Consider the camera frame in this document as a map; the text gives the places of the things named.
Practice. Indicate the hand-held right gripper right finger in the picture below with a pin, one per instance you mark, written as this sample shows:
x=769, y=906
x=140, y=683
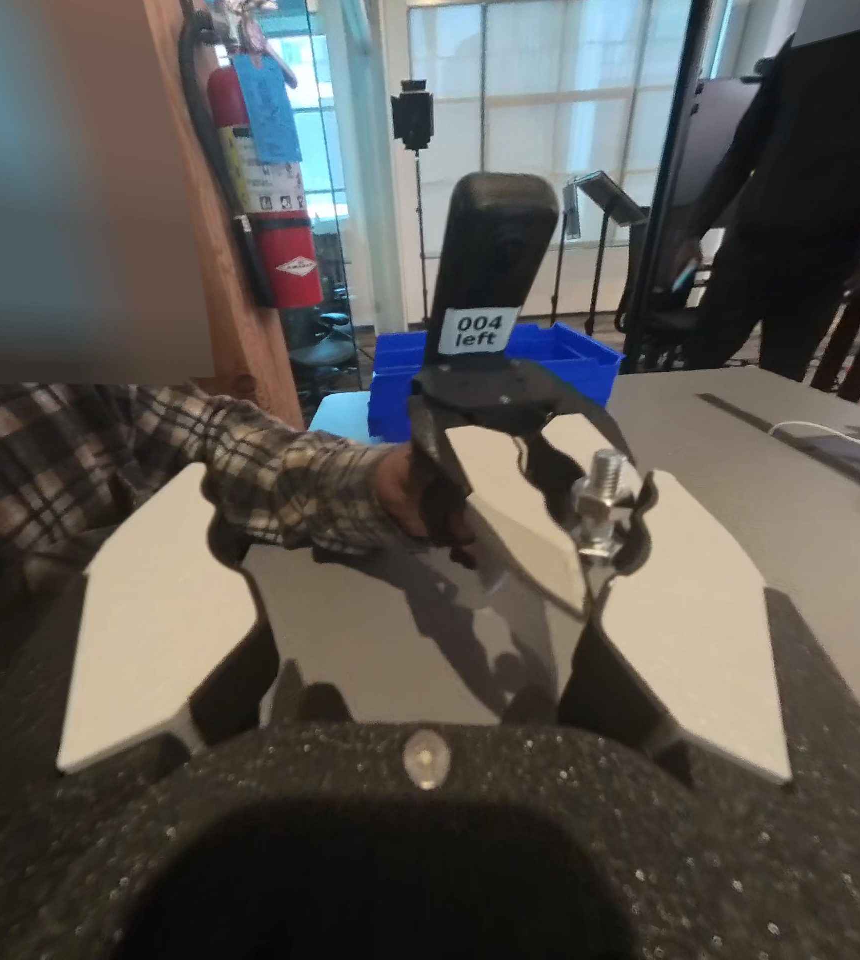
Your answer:
x=692, y=637

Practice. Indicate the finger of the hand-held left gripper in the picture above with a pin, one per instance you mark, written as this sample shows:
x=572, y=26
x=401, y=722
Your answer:
x=520, y=525
x=576, y=439

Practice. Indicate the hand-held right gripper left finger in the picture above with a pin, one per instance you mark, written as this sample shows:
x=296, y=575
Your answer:
x=152, y=637

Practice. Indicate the silver hex bolt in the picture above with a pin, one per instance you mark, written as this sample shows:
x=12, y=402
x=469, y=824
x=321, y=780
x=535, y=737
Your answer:
x=609, y=465

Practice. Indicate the silver hex nut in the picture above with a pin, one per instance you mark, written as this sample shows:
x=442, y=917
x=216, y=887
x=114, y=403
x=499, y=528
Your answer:
x=602, y=502

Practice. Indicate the large blue plastic bin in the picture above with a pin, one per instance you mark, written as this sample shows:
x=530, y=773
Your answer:
x=580, y=367

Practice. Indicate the person's left forearm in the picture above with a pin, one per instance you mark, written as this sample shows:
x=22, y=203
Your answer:
x=302, y=480

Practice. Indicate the black music stand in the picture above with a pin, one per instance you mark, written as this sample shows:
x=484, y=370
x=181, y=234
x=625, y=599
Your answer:
x=609, y=196
x=571, y=210

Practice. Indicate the black office chair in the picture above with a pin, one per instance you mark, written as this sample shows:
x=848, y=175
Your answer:
x=325, y=352
x=662, y=322

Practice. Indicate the black studio light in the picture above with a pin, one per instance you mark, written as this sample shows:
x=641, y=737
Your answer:
x=411, y=116

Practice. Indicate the black metal pole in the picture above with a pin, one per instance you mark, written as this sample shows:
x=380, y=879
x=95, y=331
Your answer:
x=669, y=187

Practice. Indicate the red fire extinguisher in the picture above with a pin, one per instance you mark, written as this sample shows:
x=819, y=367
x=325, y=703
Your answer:
x=295, y=255

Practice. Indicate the person's plaid shirt torso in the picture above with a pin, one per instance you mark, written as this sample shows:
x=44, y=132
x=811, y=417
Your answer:
x=25, y=465

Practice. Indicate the black monitor screen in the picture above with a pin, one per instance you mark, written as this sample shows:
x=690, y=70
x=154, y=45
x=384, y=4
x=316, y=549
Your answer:
x=714, y=135

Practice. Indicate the blue paper tag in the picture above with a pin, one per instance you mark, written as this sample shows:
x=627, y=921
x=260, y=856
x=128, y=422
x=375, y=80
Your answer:
x=268, y=112

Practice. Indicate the wooden post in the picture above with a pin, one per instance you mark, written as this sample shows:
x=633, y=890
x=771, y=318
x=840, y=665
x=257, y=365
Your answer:
x=250, y=352

